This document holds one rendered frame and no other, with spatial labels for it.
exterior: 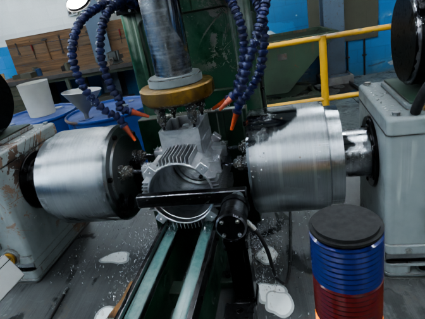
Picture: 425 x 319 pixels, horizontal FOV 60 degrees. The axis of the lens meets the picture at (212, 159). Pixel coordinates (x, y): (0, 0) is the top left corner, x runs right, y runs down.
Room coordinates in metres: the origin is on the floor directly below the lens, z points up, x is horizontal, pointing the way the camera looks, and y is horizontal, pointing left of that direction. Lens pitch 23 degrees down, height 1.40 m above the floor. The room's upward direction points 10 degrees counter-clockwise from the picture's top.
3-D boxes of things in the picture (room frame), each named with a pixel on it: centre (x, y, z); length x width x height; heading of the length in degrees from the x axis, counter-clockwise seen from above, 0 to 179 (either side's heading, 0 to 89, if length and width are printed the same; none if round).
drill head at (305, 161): (0.79, -0.21, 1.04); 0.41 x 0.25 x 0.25; 76
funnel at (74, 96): (2.36, 0.73, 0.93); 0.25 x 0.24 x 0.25; 172
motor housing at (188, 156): (0.85, 0.06, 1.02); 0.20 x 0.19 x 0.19; 166
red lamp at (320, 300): (0.26, -0.10, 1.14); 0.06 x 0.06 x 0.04
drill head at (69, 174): (0.93, 0.36, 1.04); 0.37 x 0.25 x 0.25; 76
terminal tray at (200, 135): (0.89, 0.05, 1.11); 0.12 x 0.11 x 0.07; 166
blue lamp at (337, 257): (0.26, -0.10, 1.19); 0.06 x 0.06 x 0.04
